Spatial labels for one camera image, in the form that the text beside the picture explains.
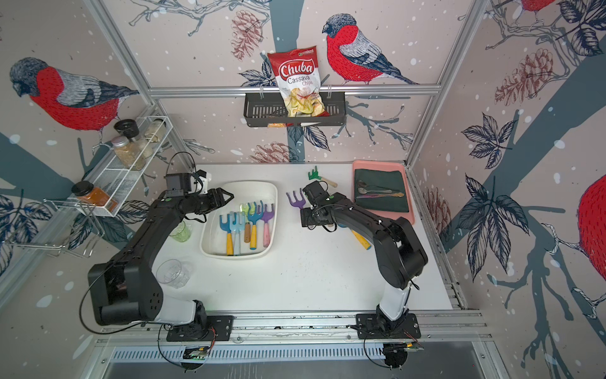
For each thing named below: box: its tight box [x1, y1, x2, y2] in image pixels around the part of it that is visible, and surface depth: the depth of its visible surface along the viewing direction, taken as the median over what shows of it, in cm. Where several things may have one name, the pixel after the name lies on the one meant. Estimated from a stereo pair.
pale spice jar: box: [144, 118, 167, 143], surface depth 87 cm
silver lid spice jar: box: [110, 135, 146, 171], surface depth 74 cm
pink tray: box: [351, 160, 416, 226], surface depth 114 cm
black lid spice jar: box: [113, 119, 140, 141], surface depth 75 cm
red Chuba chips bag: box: [267, 45, 331, 117], surface depth 85 cm
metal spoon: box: [358, 187, 393, 195], surface depth 112 cm
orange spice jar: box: [71, 180, 119, 213], surface depth 62 cm
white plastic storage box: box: [199, 180, 279, 259], surface depth 95 cm
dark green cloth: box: [354, 168, 410, 213], surface depth 113 cm
